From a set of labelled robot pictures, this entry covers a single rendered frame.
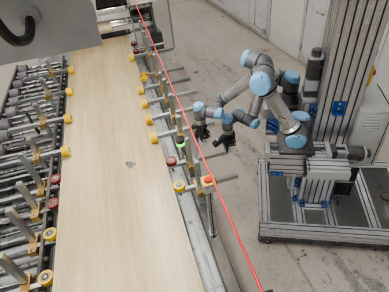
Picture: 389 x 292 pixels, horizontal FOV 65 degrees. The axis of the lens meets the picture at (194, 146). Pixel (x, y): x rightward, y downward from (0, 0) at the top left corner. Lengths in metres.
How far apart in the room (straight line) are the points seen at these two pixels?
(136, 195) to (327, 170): 1.24
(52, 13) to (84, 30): 0.03
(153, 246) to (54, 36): 1.55
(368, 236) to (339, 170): 0.80
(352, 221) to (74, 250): 2.11
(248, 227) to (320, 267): 0.66
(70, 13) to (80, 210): 1.83
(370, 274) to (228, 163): 1.64
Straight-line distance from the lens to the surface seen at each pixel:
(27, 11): 0.35
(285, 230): 2.64
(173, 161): 2.19
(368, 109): 2.21
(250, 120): 2.10
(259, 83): 1.68
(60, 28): 0.37
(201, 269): 2.02
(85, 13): 0.36
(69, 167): 2.44
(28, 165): 2.37
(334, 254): 2.90
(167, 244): 1.80
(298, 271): 2.75
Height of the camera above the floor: 2.43
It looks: 42 degrees down
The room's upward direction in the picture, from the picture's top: 7 degrees counter-clockwise
